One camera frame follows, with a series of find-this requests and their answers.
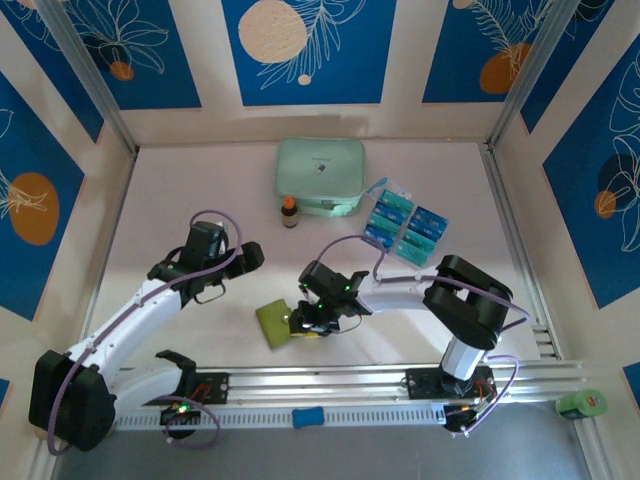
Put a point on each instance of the olive green card holder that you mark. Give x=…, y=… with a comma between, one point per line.
x=272, y=327

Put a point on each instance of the blue VIP card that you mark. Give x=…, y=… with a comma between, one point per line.
x=391, y=210
x=425, y=229
x=431, y=216
x=381, y=236

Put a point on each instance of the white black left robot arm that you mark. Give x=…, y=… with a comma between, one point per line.
x=125, y=320

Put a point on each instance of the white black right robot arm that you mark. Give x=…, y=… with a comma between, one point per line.
x=400, y=300

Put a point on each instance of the brown bottle orange cap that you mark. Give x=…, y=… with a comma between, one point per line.
x=288, y=215

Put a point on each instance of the blue clip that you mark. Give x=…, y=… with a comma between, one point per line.
x=307, y=418

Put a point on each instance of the blue packets group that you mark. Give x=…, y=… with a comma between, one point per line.
x=406, y=222

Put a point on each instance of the mint green zip pouch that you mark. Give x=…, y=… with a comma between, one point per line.
x=320, y=170

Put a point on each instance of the blue white wipe packet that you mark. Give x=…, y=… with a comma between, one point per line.
x=386, y=185

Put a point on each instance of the green tape roll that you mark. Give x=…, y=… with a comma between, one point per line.
x=582, y=402

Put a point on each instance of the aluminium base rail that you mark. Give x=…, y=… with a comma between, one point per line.
x=325, y=385

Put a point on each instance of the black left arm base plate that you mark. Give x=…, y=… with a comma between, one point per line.
x=215, y=387

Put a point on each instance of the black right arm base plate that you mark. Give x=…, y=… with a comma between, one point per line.
x=422, y=382

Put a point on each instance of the aluminium table side rail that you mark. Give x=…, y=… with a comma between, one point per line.
x=515, y=240
x=112, y=240

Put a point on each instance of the aluminium frame post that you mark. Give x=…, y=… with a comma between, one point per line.
x=90, y=80
x=540, y=75

